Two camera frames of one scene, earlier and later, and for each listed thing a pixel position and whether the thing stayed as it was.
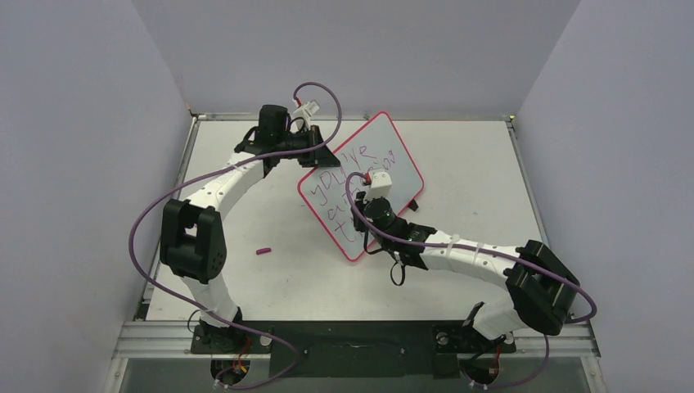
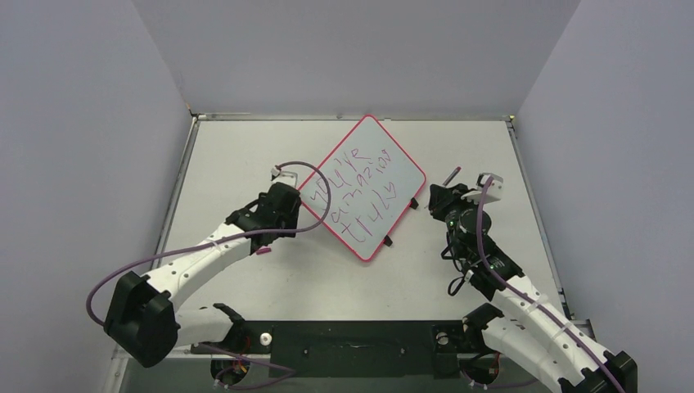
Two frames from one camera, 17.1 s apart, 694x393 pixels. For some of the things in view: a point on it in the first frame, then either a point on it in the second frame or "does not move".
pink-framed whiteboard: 377,148 does not move
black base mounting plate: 361,348 does not move
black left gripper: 323,158 to 290,223
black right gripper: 359,205 to 443,201
